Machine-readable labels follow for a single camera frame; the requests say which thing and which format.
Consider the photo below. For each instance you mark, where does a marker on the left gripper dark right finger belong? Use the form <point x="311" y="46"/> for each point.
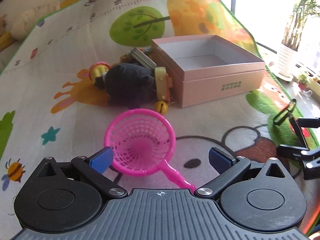
<point x="231" y="170"/>

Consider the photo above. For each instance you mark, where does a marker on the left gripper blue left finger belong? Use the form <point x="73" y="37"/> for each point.
<point x="91" y="171"/>

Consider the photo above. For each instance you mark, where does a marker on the black binder clip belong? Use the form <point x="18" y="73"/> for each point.
<point x="285" y="113"/>

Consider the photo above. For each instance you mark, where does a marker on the pink toy net basket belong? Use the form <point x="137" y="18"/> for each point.
<point x="143" y="143"/>

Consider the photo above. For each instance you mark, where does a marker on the black plush toy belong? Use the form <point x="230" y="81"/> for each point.
<point x="128" y="85"/>

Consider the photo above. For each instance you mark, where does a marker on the pink yellow toy cupcake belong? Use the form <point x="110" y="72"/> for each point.
<point x="97" y="70"/>

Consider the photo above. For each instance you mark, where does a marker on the yellow Hello Kitty toy camera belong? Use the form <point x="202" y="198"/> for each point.
<point x="163" y="84"/>

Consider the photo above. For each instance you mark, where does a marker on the grey metal tin case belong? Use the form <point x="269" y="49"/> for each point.
<point x="142" y="59"/>

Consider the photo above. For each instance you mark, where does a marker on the brown plush finger toy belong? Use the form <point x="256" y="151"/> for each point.
<point x="127" y="58"/>

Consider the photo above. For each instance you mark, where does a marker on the small red potted plant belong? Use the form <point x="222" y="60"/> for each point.
<point x="303" y="84"/>

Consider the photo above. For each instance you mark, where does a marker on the gold jingle bell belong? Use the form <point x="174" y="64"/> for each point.
<point x="161" y="107"/>

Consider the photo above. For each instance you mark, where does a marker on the pink cardboard box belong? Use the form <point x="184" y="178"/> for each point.
<point x="204" y="68"/>

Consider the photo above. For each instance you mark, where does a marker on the yellow cushion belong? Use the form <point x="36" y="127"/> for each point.
<point x="6" y="40"/>

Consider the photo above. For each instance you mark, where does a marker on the white potted palm plant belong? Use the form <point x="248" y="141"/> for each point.
<point x="287" y="53"/>

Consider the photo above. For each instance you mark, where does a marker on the cream plush pillow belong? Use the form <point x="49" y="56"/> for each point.
<point x="24" y="22"/>

